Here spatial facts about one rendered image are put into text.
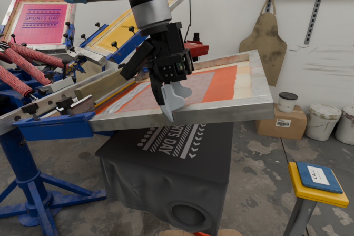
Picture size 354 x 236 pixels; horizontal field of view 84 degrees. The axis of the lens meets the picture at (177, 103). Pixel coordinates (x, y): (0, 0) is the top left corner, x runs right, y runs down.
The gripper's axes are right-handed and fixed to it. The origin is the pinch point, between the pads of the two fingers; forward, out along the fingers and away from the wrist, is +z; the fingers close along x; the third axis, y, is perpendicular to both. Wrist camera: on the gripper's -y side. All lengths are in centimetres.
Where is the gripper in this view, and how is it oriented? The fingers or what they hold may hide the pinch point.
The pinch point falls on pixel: (171, 112)
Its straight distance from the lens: 48.5
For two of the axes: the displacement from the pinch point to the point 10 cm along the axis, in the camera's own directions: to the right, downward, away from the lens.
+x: 3.0, -4.1, 8.6
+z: 2.5, 9.0, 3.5
